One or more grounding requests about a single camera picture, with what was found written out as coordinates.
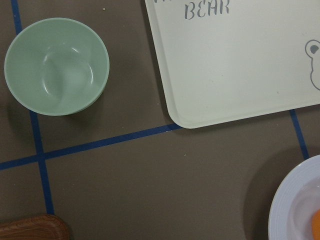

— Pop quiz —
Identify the green bowl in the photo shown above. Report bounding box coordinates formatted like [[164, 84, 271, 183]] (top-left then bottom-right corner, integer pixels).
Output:
[[4, 17, 110, 116]]

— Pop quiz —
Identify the orange fruit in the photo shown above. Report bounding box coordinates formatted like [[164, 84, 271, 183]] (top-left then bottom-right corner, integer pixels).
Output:
[[311, 210, 320, 240]]

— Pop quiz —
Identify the brown wooden tray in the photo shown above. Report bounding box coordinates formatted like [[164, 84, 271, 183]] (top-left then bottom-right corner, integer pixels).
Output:
[[0, 214, 71, 240]]

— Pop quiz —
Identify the white plate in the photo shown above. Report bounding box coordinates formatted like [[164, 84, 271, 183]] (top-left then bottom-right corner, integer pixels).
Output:
[[268, 155, 320, 240]]

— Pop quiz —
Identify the cream bear tray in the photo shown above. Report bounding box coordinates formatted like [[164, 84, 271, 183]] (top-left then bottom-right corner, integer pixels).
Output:
[[145, 0, 320, 129]]

